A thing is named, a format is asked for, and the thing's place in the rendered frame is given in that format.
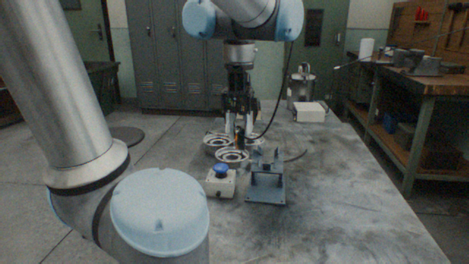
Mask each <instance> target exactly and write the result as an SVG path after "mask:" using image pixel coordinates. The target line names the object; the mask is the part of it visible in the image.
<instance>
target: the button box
mask: <svg viewBox="0 0 469 264"><path fill-rule="evenodd" d="M235 186H236V170H231V169H229V171H228V172H225V173H224V174H223V175H219V173H217V172H215V171H214V170H213V169H210V171H209V173H208V175H207V178H206V180H205V196H206V197H222V198H233V195H234V192H235Z"/></svg>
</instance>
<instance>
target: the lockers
mask: <svg viewBox="0 0 469 264"><path fill-rule="evenodd" d="M187 1H188V0H125V7H126V13H127V19H128V29H129V35H130V47H131V53H132V58H133V69H134V75H135V81H136V91H137V98H138V104H139V108H141V110H142V114H162V115H181V116H199V117H224V116H223V114H222V113H221V92H222V91H223V90H224V89H225V88H226V87H227V86H228V70H226V69H224V63H225V61H224V39H216V38H212V39H208V40H203V39H195V38H193V37H191V36H190V35H189V34H188V33H187V32H186V31H185V29H184V26H183V24H182V10H183V7H184V6H185V3H186V2H187ZM172 35H175V36H176V37H173V36H172Z"/></svg>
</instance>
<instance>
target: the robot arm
mask: <svg viewBox="0 0 469 264"><path fill-rule="evenodd" d="M303 19H304V8H303V2H302V1H301V0H188V1H187V2H186V3H185V6H184V7H183V10H182V24H183V26H184V29H185V31H186V32H187V33H188V34H189V35H190V36H191V37H193V38H195V39H203V40H208V39H212V38H216V39H224V61H225V63H224V69H226V70H228V86H227V87H226V88H225V89H224V90H223V91H222V92H221V113H222V114H223V116H224V119H225V125H226V133H227V134H229V138H230V139H231V140H232V142H233V143H234V139H235V119H236V117H237V113H239V115H242V116H243V120H244V121H245V126H244V130H245V134H244V136H245V137H248V138H250V136H251V132H252V130H253V127H254V123H255V121H256V117H257V115H258V111H259V107H258V103H257V98H255V97H254V93H255V91H254V88H252V85H251V76H250V73H247V72H246V70H253V69H254V63H253V61H254V56H255V55H254V53H257V49H254V47H255V40H267V41H275V42H278V41H291V40H294V39H295V38H296V37H297V36H298V35H299V33H300V32H301V29H302V27H303ZM0 76H1V78H2V80H3V81H4V83H5V85H6V87H7V88H8V90H9V92H10V94H11V96H12V98H13V100H14V101H15V103H16V105H17V107H18V108H19V110H20V112H21V114H22V115H23V118H24V119H25V121H26V123H27V125H28V126H29V129H30V130H31V132H32V134H33V136H34V138H35V140H37V143H38V145H39V146H40V148H41V150H42V151H43V153H44V155H45V157H46V159H47V160H48V164H47V166H46V167H45V169H44V171H43V180H44V182H45V184H46V186H47V198H48V204H49V205H50V207H51V210H52V211H53V212H54V214H55V215H56V217H57V218H58V219H59V220H60V221H61V222H63V223H64V224H66V225H67V226H68V227H71V228H73V229H75V230H77V231H78V233H80V234H81V235H82V236H84V237H85V238H86V239H88V240H89V241H91V242H92V243H93V244H94V245H96V246H98V247H99V248H100V249H102V250H103V251H104V252H105V253H107V254H108V255H110V256H111V257H113V258H114V259H115V260H116V261H117V262H118V263H119V264H210V257H209V240H208V227H209V212H208V209H207V204H206V198H205V195H204V191H203V189H202V187H201V186H200V185H199V183H198V182H197V181H196V180H195V179H193V178H192V177H191V176H190V175H187V174H185V173H184V172H181V171H178V170H175V169H167V168H165V169H164V170H159V168H152V169H144V170H141V171H137V170H136V168H135V167H134V164H133V161H132V158H131V156H130V153H129V150H128V147H127V145H126V144H124V143H123V142H121V141H119V140H116V139H112V138H111V134H110V132H109V129H108V126H107V124H106V121H105V119H104V116H103V113H102V111H101V109H100V106H99V103H98V101H97V98H96V96H95V92H94V90H93V88H92V85H91V83H90V80H89V77H88V75H87V73H86V69H85V67H84V64H83V62H82V60H81V56H80V54H79V52H78V49H77V46H76V44H75V40H74V38H73V35H72V32H71V31H70V27H69V25H68V22H67V19H66V17H65V15H64V12H63V9H62V6H61V4H60V2H59V0H0Z"/></svg>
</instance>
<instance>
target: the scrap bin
mask: <svg viewBox="0 0 469 264"><path fill-rule="evenodd" d="M82 62H83V64H84V67H85V69H86V73H87V75H88V77H89V80H90V83H91V85H92V88H93V90H94V92H95V96H96V98H97V101H98V103H99V106H100V109H101V111H102V113H103V116H106V115H108V114H110V113H111V112H113V111H114V104H113V103H111V96H112V92H113V88H114V82H115V78H116V75H117V73H118V70H119V69H118V67H119V65H120V62H97V61H82Z"/></svg>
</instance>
